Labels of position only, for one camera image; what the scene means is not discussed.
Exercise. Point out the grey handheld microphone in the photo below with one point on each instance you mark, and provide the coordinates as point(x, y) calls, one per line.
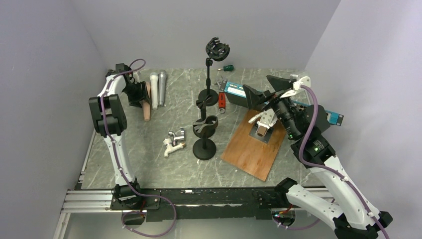
point(162, 77)

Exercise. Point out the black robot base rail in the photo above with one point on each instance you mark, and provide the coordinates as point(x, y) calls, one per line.
point(207, 203)

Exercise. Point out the black front microphone stand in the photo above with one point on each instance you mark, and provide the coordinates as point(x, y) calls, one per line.
point(204, 148)

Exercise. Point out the blue network switch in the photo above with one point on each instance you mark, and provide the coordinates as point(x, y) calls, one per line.
point(235, 94)

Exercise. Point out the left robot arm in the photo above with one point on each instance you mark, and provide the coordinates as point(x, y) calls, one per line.
point(110, 122)

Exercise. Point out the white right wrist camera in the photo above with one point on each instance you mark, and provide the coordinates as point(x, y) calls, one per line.
point(299, 81)

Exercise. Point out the metal bracket on board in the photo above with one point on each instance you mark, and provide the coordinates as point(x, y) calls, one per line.
point(262, 125)

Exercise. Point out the wooden board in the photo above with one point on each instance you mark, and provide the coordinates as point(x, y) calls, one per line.
point(251, 152)

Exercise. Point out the chrome white faucet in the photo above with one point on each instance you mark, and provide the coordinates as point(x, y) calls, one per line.
point(174, 142)

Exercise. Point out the green handled screwdriver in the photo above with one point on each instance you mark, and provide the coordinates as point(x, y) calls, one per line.
point(227, 68)

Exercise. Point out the pink microphone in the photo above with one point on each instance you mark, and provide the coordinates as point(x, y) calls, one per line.
point(147, 105)

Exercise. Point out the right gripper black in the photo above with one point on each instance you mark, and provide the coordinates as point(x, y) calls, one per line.
point(255, 97)

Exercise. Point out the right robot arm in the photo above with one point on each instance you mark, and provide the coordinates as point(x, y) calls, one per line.
point(350, 215)

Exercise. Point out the white microphone with stand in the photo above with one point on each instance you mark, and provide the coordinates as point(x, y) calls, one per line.
point(154, 90)

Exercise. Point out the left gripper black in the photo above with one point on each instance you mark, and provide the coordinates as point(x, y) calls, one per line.
point(143, 95)

